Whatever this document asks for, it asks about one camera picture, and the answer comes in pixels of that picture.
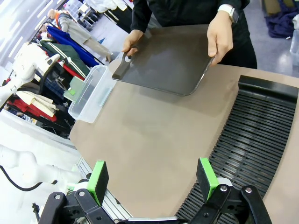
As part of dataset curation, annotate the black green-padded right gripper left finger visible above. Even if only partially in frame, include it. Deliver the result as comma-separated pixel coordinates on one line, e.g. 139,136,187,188
38,160,113,224

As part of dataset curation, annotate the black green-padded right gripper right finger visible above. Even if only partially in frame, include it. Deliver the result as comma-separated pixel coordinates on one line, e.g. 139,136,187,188
184,157,273,224

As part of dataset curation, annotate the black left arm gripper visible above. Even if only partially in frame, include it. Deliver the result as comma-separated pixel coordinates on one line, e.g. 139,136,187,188
50,73,77,96

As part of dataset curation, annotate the black plastic tray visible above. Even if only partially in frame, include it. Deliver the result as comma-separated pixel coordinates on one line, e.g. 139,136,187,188
111,24,215,97

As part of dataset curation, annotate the person's right forearm black sleeve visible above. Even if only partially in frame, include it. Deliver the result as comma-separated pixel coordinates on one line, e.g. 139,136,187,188
130,0,152,35

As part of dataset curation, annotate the person's left forearm black sleeve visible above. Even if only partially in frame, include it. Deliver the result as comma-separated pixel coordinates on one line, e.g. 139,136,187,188
224,0,248,11

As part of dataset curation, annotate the person's right hand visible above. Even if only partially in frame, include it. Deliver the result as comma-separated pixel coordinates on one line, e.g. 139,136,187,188
121,29,144,58

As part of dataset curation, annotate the person's left hand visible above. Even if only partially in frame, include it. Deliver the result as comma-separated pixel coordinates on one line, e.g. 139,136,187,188
206,10,234,67

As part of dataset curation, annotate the red hanging garment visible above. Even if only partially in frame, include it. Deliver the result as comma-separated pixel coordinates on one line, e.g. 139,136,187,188
62,64,86,81

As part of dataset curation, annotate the transparent plastic storage box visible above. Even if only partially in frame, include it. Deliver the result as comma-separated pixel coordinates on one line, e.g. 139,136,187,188
68,65,115,124

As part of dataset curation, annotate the green garment with white stripes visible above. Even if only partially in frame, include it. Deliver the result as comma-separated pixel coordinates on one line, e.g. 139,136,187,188
40,40,91,77

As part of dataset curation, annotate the blue hanging garment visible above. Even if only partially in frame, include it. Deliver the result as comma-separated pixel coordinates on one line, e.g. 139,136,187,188
46,25,100,68

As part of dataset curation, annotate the black slotted PCB rack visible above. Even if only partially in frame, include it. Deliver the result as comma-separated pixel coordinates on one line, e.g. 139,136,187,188
175,75,299,224

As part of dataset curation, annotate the storage shelf with bins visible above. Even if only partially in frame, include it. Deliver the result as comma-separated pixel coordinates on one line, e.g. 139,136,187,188
69,0,99,26

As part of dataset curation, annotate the person's black jacket torso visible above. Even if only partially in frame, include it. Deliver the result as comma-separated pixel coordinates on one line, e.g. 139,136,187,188
130,0,257,70

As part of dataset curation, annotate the clear plastic container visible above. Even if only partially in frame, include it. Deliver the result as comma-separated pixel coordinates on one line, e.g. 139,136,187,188
289,29,299,62

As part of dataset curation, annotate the white smartwatch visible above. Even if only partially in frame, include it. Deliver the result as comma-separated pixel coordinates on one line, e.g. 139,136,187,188
217,4,239,24

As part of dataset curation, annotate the dark blue cloth pile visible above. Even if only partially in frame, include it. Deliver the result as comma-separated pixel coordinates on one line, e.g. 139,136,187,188
265,10,299,40

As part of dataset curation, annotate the brown cardboard box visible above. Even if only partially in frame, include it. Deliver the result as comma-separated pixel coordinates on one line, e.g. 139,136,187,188
261,0,295,17

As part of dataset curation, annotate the black cable on arm wrist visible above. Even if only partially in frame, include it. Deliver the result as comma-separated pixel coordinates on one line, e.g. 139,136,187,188
38,64,56,95

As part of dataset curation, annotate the aluminium table edge rail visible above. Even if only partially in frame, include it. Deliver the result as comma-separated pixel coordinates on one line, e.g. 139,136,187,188
76,155,133,221

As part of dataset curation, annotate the small black cable plug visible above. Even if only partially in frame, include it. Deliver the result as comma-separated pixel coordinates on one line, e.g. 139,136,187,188
31,202,41,221

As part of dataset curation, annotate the black cable at arm base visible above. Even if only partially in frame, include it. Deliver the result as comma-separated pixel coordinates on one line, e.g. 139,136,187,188
0,164,58,192

